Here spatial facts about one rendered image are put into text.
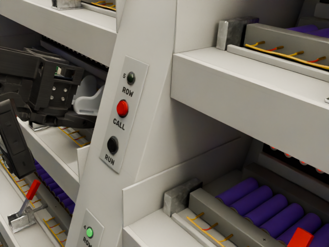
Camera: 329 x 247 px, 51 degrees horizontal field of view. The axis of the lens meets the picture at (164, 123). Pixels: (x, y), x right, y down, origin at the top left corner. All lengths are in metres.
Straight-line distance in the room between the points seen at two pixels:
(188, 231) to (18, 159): 0.23
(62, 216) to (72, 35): 0.32
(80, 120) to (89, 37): 0.11
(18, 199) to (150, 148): 0.44
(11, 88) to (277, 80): 0.30
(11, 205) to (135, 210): 0.40
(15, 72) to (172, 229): 0.25
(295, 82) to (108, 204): 0.24
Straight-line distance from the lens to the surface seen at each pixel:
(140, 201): 0.38
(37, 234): 0.67
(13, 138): 0.46
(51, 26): 0.57
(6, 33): 1.00
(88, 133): 0.52
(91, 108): 0.49
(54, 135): 0.57
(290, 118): 0.26
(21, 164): 0.48
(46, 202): 0.69
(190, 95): 0.32
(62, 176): 0.50
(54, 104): 0.47
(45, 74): 0.44
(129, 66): 0.38
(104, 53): 0.44
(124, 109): 0.37
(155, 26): 0.36
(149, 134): 0.35
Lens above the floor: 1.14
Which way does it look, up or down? 14 degrees down
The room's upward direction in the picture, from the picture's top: 17 degrees clockwise
